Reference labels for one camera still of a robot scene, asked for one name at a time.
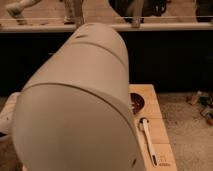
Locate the white handled spoon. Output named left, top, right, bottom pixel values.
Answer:
left=139, top=117, right=158, bottom=167

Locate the clutter on floor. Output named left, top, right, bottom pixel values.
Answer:
left=186, top=91, right=213, bottom=126

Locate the wooden railing shelf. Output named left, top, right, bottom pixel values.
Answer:
left=0, top=0, right=213, bottom=32

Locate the dark brown bowl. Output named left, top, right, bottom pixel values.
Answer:
left=130, top=93, right=145, bottom=114

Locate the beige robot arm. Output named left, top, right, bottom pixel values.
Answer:
left=10, top=23, right=145, bottom=171

